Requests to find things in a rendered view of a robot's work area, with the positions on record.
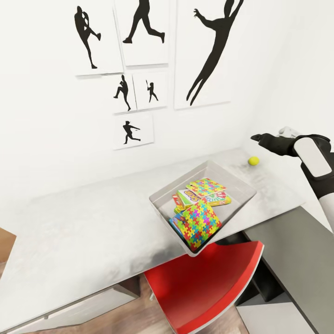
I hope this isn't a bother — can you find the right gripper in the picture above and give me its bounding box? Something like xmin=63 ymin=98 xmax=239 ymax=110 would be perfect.
xmin=250 ymin=133 xmax=286 ymax=156

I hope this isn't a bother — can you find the tennis ball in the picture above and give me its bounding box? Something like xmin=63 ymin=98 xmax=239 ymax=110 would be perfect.
xmin=249 ymin=156 xmax=259 ymax=166

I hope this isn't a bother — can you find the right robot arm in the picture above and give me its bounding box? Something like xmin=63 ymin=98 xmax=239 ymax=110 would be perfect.
xmin=250 ymin=126 xmax=334 ymax=233

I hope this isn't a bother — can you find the board game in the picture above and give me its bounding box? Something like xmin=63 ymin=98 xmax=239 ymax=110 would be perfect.
xmin=174 ymin=207 xmax=182 ymax=214
xmin=168 ymin=210 xmax=188 ymax=240
xmin=172 ymin=189 xmax=231 ymax=211

